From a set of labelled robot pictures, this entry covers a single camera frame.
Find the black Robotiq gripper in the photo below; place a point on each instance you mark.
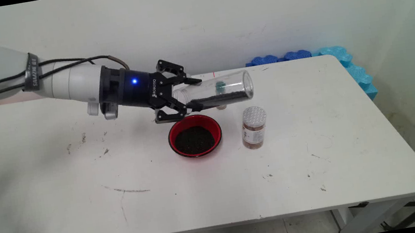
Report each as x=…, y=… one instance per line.
x=142, y=87

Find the small black seeds batch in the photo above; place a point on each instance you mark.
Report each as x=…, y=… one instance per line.
x=221, y=99

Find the clear plastic jar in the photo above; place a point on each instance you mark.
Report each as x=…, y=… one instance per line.
x=227, y=81

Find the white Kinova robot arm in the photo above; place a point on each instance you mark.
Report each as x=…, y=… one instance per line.
x=64, y=81

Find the red bowl with black rim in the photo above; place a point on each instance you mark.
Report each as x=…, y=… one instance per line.
x=192, y=121

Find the green-capped spice bottle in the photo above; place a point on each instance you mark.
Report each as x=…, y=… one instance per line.
x=221, y=107

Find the large black seeds heap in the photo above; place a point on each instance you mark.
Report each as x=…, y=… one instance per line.
x=194, y=140

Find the jar with patterned foil lid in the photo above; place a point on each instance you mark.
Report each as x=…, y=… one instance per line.
x=254, y=126

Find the dark blue foam mat piece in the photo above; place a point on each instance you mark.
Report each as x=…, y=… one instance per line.
x=263, y=60
x=297, y=54

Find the cyan foam mat stack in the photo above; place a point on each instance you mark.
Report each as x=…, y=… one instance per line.
x=351, y=68

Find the white table leg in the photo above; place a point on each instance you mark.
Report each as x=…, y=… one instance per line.
x=368, y=218

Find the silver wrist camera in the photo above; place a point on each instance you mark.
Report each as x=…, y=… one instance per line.
x=103, y=110

